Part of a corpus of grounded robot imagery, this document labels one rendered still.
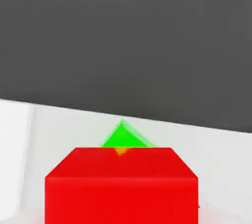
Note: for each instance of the small red cube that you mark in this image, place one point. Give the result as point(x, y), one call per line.
point(121, 192)

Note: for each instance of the small green cube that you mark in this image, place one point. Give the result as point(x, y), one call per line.
point(124, 138)

